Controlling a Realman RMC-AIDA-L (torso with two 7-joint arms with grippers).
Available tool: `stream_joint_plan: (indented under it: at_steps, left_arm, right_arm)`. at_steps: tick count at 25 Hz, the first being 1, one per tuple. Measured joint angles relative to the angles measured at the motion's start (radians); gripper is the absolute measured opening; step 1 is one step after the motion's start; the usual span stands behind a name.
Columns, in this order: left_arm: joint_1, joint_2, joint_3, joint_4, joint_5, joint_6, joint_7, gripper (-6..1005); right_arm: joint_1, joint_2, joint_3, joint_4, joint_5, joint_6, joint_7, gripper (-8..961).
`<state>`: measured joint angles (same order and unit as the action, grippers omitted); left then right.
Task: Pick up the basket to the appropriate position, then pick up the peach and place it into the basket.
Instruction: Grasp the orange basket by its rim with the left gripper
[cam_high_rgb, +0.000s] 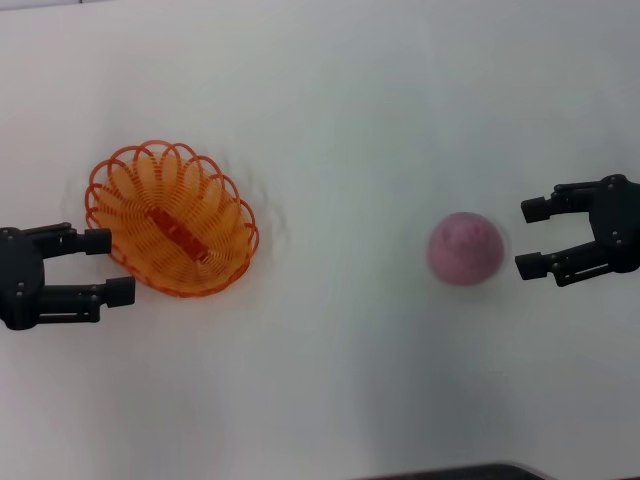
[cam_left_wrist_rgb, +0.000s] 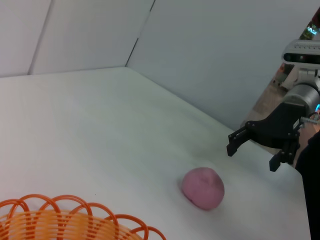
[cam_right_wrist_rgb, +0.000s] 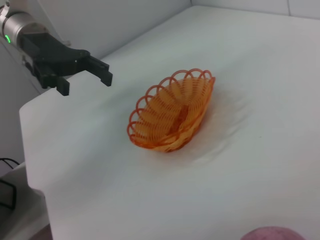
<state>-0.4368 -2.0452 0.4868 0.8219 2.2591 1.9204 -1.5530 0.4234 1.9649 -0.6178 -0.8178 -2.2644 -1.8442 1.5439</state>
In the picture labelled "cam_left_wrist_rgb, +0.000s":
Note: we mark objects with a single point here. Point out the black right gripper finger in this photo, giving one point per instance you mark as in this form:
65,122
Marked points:
287,153
236,141

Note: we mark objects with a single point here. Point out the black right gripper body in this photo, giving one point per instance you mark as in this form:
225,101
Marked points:
277,127

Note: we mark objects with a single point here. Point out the pink peach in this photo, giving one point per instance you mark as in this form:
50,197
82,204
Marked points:
202,188

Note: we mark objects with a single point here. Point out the orange woven plastic basket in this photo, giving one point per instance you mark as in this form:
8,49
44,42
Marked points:
57,225

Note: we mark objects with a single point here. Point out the black robot torso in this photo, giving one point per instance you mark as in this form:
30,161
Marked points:
312,187

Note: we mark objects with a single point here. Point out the red green background decoration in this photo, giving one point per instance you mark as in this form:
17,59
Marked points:
312,26

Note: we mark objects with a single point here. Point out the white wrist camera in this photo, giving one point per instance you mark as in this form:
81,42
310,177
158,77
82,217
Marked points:
302,53

